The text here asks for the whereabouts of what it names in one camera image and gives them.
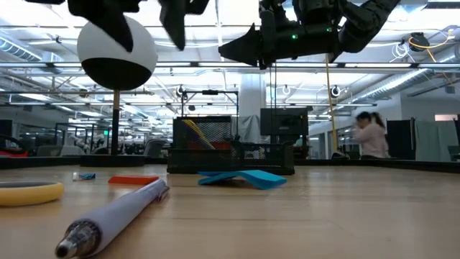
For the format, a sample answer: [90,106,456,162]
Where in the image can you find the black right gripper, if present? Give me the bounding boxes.
[218,10,335,70]

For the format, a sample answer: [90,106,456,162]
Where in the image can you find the yellow pen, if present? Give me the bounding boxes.
[182,119,216,150]

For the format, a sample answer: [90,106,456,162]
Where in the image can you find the blue sticky note pad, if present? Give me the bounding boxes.
[197,169,288,191]

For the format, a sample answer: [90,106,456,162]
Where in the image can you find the small blue white tube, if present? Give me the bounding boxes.
[72,172,97,182]

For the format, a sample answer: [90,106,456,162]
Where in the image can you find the red eraser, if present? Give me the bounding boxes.
[107,175,160,186]

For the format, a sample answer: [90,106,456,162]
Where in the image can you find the lavender pen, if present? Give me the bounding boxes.
[54,178,170,259]

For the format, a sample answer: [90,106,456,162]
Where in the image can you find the black mesh desk organizer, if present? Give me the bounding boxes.
[167,115,295,176]

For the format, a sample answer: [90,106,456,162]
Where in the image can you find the grey office chair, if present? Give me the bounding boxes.
[143,138,168,159]

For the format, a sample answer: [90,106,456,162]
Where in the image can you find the white globe lamp black base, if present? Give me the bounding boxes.
[76,14,158,168]

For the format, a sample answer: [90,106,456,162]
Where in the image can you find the grey covered equipment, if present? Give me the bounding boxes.
[236,114,262,145]

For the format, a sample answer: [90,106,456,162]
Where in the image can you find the black monitor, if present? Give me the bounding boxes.
[259,107,309,137]

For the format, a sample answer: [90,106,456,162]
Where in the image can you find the person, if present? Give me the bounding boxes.
[351,111,392,160]

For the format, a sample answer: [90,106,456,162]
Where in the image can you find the red cart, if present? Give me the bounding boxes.
[0,133,29,158]

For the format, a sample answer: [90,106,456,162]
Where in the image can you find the black partition panel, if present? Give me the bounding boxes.
[386,118,417,161]

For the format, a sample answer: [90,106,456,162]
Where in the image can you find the grey green cloth panel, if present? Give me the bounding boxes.
[415,120,454,163]

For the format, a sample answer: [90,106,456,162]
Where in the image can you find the black background rig frame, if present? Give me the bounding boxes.
[180,89,240,118]

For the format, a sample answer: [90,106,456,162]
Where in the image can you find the yellow hanging cable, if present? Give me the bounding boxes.
[324,53,339,154]

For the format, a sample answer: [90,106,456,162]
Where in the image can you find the black table frame rails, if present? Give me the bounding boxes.
[0,155,460,174]

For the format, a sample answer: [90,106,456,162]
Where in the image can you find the black ceiling cable reel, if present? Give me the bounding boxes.
[408,32,431,53]

